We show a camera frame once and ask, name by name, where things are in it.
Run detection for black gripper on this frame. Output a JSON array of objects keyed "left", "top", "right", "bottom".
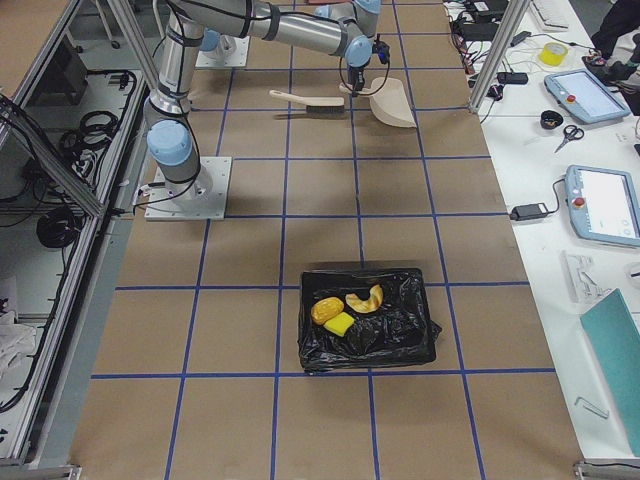
[{"left": 348, "top": 66, "right": 366, "bottom": 96}]

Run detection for beige plastic dustpan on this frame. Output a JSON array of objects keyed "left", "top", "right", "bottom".
[{"left": 359, "top": 77, "right": 416, "bottom": 128}]

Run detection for cream hand brush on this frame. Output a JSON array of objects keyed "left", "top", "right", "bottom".
[{"left": 269, "top": 90, "right": 345, "bottom": 114}]

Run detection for beige trash piece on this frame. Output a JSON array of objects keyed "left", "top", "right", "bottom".
[{"left": 345, "top": 284, "right": 384, "bottom": 314}]

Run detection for orange wrapper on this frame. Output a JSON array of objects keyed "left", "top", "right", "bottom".
[{"left": 311, "top": 297, "right": 344, "bottom": 325}]

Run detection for yellow green sponge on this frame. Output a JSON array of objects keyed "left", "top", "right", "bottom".
[{"left": 323, "top": 312, "right": 355, "bottom": 337}]

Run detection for right black lined trash bin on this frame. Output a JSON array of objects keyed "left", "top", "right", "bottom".
[{"left": 298, "top": 268, "right": 441, "bottom": 373}]

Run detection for small black bowl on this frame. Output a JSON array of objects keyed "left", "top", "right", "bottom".
[{"left": 539, "top": 110, "right": 564, "bottom": 130}]

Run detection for yellow tape roll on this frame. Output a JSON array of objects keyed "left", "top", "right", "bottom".
[{"left": 538, "top": 42, "right": 569, "bottom": 67}]

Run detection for black power brick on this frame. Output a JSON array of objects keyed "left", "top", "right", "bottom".
[{"left": 509, "top": 203, "right": 550, "bottom": 221}]

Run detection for black scissors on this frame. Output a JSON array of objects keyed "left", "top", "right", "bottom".
[{"left": 555, "top": 124, "right": 585, "bottom": 153}]

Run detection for far teach pendant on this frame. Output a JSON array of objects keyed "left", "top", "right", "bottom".
[{"left": 544, "top": 69, "right": 631, "bottom": 124}]

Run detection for teach pendant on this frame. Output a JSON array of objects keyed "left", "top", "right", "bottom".
[
  {"left": 544, "top": 69, "right": 631, "bottom": 124},
  {"left": 564, "top": 165, "right": 639, "bottom": 247}
]

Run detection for near teach pendant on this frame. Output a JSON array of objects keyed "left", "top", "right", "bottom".
[{"left": 564, "top": 165, "right": 639, "bottom": 247}]

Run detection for clear plastic tray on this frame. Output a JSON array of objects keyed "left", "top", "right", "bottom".
[{"left": 562, "top": 251, "right": 612, "bottom": 304}]

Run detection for teal folder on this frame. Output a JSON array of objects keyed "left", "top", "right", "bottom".
[{"left": 580, "top": 289, "right": 639, "bottom": 456}]

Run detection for silver hex key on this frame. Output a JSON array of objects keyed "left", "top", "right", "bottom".
[{"left": 574, "top": 396, "right": 610, "bottom": 419}]

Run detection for white crumpled cloth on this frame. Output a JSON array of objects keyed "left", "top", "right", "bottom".
[{"left": 1, "top": 310, "right": 36, "bottom": 375}]

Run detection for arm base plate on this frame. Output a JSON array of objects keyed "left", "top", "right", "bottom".
[
  {"left": 196, "top": 32, "right": 249, "bottom": 70},
  {"left": 144, "top": 156, "right": 232, "bottom": 221}
]

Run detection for aluminium frame post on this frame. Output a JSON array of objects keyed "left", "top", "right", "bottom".
[{"left": 468, "top": 0, "right": 530, "bottom": 113}]

